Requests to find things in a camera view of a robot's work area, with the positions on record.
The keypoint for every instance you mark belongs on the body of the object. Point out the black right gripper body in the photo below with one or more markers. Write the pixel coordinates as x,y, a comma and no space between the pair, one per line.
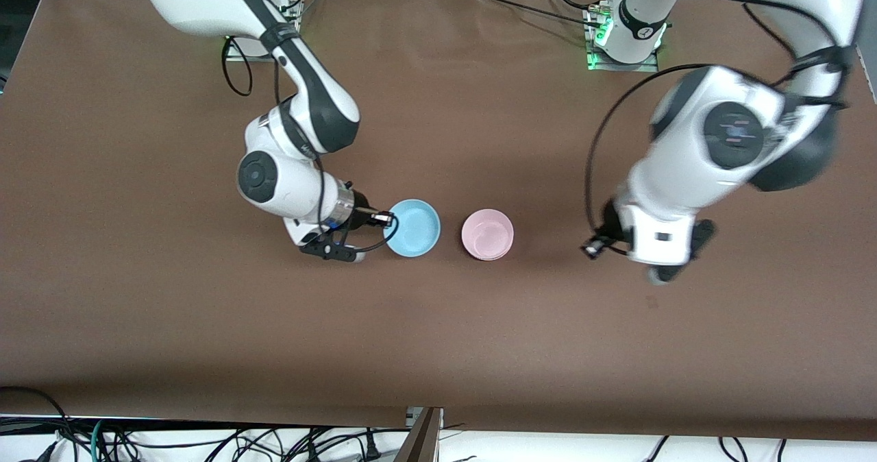
362,210

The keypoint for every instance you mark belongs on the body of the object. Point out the blue bowl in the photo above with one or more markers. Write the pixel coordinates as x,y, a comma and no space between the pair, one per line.
413,227

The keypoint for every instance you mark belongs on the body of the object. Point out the pink bowl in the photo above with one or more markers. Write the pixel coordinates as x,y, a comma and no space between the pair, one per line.
486,232

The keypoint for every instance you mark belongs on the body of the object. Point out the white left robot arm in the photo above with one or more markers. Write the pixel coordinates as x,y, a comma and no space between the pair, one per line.
733,133

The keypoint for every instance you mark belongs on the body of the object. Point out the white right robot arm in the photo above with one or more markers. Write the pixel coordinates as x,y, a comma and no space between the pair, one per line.
308,92

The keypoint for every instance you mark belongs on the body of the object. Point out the white bowl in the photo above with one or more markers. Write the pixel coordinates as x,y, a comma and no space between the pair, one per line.
499,258

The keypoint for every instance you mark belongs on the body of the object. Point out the brown table mat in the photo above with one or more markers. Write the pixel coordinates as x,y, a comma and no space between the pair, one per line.
438,345

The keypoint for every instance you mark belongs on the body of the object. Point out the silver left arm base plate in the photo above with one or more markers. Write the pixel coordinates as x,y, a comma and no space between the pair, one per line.
616,66

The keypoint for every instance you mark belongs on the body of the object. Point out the aluminium frame profile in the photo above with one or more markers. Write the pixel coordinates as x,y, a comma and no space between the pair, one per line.
423,441

